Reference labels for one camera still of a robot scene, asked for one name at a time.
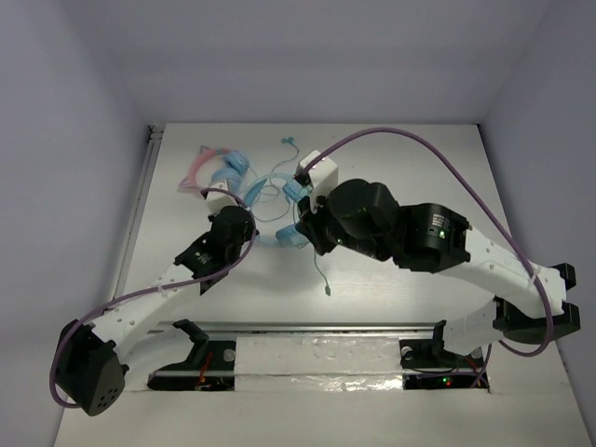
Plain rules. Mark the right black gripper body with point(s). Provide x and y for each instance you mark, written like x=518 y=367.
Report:
x=324 y=230

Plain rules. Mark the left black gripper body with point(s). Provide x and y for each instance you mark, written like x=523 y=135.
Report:
x=239 y=219

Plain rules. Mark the large light blue headphones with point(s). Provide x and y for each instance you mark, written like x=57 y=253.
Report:
x=273 y=198

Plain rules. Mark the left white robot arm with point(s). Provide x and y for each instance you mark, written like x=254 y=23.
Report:
x=110 y=349

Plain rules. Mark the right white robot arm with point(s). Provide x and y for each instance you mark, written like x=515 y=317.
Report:
x=529 y=302

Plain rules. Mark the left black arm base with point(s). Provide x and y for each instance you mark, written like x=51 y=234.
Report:
x=208 y=365

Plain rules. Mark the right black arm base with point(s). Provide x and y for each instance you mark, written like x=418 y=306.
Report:
x=426 y=365

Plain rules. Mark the pink blue cat-ear headphones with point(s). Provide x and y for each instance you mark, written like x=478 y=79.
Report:
x=214 y=165

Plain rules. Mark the white foam block with tape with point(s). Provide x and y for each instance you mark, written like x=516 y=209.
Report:
x=317 y=363

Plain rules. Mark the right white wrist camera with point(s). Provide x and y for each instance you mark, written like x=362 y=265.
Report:
x=322 y=177

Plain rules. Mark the blue earbuds with cable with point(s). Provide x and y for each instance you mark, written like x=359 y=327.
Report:
x=284 y=163

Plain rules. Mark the aluminium rail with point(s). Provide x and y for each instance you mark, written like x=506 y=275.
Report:
x=257 y=328
x=155 y=136

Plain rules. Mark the left side aluminium rail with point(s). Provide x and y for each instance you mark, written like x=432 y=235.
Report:
x=155 y=136

